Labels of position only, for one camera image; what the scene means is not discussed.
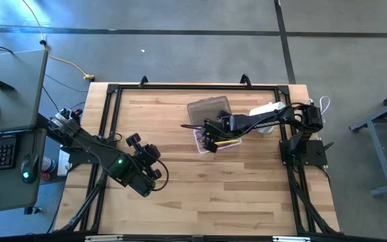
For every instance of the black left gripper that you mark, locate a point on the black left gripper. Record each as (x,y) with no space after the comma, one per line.
(143,178)

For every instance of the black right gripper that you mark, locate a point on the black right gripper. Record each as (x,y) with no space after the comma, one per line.
(232,125)

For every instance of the translucent plastic supply box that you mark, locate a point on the translucent plastic supply box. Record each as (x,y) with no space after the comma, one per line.
(225,147)

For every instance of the yellow highlighter pen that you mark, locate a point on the yellow highlighter pen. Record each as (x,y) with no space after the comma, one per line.
(228,142)

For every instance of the dark green pen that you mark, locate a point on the dark green pen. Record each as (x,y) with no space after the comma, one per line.
(190,126)

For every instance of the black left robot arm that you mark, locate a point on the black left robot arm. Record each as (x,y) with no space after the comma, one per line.
(89,144)

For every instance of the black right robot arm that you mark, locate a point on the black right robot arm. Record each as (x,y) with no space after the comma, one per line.
(281,116)

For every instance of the translucent grey box lid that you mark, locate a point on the translucent grey box lid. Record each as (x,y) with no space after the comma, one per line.
(207,107)

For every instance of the black table clamp hook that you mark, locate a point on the black table clamp hook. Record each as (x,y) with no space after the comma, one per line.
(246,77)
(143,79)

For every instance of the white paper sheet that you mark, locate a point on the white paper sheet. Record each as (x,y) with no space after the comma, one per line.
(62,168)

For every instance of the white red drink can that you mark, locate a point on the white red drink can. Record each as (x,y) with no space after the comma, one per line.
(48,165)

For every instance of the black mouse with green light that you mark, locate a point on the black mouse with green light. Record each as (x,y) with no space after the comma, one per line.
(30,164)

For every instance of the grey office desk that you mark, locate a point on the grey office desk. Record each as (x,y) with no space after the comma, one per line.
(5,191)
(15,107)

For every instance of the black bar-shaped part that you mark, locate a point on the black bar-shaped part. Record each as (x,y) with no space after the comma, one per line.
(2,84)

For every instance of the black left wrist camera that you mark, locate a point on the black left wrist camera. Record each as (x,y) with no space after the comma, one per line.
(150,151)

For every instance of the white camera on stand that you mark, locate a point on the white camera on stand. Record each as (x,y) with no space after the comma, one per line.
(264,109)

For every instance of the black diagonal frame strut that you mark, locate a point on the black diagonal frame strut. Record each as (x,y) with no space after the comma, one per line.
(309,205)
(89,201)

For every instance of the silver metal bracket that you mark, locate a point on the silver metal bracket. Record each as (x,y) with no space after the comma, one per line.
(102,238)
(291,239)

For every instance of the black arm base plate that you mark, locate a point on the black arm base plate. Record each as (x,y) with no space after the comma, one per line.
(311,153)

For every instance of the grey metal table frame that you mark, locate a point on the grey metal table frame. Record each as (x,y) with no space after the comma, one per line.
(379,151)

